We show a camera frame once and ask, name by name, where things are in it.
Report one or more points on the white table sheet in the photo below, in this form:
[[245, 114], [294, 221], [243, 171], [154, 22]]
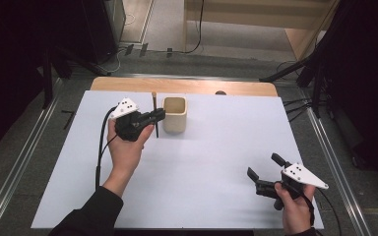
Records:
[[193, 180]]

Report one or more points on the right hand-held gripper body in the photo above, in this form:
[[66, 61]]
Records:
[[300, 175]]

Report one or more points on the person's right hand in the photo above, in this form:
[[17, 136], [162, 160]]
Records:
[[297, 214]]

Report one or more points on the black cabinet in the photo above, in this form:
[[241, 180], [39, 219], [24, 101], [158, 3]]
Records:
[[101, 26]]

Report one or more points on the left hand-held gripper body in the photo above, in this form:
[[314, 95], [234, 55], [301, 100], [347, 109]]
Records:
[[128, 126]]

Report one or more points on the black metal stand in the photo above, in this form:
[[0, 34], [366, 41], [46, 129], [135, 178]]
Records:
[[47, 78]]

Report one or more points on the beige square cup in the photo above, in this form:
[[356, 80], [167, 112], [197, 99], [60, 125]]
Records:
[[174, 121]]

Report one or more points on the wooden table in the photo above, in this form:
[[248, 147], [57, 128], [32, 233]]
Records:
[[128, 84]]

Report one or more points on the metal floor rail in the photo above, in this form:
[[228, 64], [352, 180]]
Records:
[[338, 170], [16, 167]]

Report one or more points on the light wooden shelf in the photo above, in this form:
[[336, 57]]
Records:
[[259, 16]]

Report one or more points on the black tripod stand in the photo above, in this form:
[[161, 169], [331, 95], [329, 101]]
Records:
[[315, 62]]

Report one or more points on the dark round table grommet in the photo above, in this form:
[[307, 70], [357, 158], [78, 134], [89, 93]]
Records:
[[220, 93]]

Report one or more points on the person's left hand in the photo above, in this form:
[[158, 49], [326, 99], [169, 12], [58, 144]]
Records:
[[126, 157]]

